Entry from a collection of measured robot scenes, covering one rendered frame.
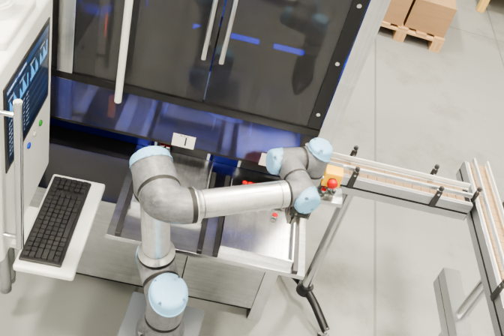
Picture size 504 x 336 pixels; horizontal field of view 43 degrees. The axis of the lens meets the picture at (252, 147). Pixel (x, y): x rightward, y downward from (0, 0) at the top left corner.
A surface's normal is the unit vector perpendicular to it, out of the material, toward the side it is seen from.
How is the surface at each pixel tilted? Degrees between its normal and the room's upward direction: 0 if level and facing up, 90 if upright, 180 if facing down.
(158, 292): 8
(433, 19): 90
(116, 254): 90
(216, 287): 90
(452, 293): 0
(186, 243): 0
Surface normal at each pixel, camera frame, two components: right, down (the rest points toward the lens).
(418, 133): 0.22, -0.74
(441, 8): -0.18, 0.61
